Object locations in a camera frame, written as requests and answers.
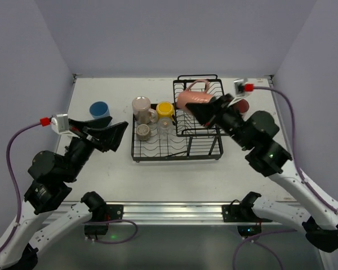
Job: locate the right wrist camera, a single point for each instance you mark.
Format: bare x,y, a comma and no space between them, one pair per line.
239,87

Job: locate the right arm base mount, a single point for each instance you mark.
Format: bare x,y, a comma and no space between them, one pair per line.
241,212

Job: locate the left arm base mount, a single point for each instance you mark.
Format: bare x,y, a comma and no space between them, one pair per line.
107,213

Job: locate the aluminium mounting rail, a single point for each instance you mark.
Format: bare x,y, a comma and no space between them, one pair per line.
157,213

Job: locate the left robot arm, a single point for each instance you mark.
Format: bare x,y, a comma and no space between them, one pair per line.
25,237

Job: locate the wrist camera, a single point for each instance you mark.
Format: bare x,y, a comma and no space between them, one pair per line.
239,87
60,124

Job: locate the speckled small ceramic cup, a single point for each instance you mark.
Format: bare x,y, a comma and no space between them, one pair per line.
143,132

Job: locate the dusty pink faceted mug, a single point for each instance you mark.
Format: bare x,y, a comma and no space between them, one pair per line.
190,96

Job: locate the pink floral mug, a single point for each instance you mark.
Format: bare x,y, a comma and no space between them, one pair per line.
241,107

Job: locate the clear glass cup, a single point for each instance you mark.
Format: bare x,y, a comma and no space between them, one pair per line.
165,126

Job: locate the black wire dish rack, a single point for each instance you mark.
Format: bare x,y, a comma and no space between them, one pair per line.
185,139

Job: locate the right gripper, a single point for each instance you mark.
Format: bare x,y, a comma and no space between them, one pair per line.
218,108

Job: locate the blue plastic cup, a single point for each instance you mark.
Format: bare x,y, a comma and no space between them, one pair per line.
99,109

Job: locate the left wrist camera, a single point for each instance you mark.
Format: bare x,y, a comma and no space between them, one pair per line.
60,124

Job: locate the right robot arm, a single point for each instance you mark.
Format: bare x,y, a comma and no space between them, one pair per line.
317,215

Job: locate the yellow mug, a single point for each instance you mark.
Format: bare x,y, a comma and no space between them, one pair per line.
165,110

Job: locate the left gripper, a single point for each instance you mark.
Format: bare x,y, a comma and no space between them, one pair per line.
88,138

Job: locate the tall beige pink mug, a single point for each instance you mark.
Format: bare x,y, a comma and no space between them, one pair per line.
143,112

